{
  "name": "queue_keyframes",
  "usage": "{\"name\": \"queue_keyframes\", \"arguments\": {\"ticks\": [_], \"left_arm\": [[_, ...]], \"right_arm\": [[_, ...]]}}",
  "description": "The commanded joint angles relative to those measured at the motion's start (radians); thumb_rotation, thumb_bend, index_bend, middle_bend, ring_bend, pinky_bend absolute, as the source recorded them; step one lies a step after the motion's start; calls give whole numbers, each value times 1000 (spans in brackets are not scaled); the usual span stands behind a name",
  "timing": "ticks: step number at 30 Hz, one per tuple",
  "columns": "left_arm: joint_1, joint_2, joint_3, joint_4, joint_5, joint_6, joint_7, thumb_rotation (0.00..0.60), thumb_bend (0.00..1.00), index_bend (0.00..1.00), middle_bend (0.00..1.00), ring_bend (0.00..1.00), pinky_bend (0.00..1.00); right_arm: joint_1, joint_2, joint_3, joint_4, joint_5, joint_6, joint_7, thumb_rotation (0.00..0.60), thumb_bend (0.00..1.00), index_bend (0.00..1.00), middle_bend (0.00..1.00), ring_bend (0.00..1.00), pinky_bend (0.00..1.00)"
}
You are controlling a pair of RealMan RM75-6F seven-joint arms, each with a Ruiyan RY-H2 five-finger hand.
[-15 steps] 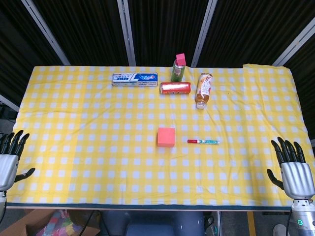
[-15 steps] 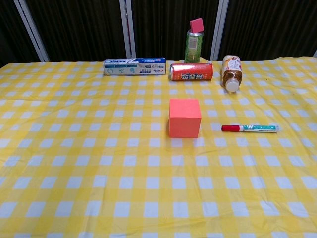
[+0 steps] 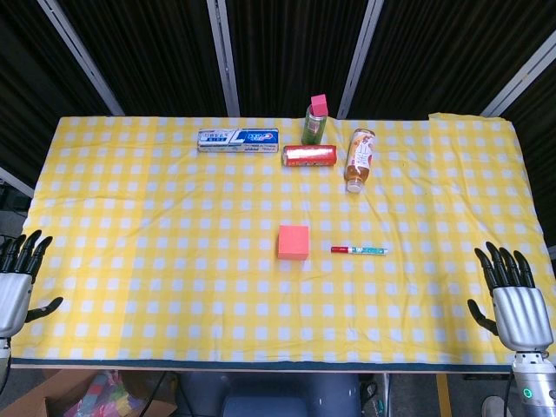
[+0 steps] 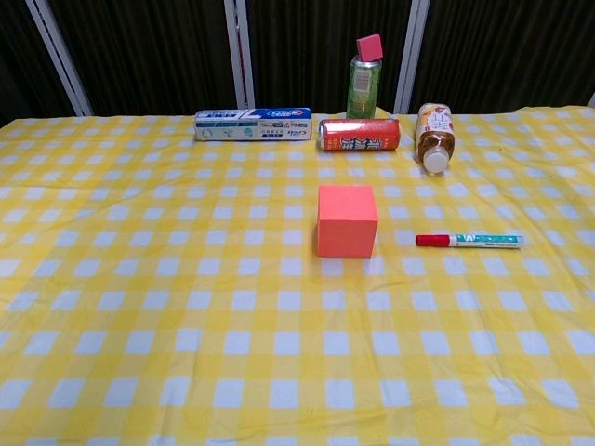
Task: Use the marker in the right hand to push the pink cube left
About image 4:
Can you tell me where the orange foam cube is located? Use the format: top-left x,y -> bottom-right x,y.
317,184 -> 377,260

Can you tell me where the red capped marker pen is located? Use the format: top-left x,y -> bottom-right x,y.
415,232 -> 528,250

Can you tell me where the yellow checkered tablecloth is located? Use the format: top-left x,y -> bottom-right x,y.
0,105 -> 595,446

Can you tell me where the red drink can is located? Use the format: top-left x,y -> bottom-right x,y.
316,117 -> 402,152

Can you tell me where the blue white toothpaste box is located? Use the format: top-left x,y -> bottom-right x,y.
192,107 -> 312,142

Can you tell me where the green spray can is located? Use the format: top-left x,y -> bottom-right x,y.
346,54 -> 383,120

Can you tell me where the tea bottle with white cap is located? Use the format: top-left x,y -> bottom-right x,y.
414,102 -> 456,176

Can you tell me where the small pink foam cube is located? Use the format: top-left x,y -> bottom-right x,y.
355,33 -> 385,62

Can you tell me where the black pleated curtain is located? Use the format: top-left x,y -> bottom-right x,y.
0,0 -> 595,127

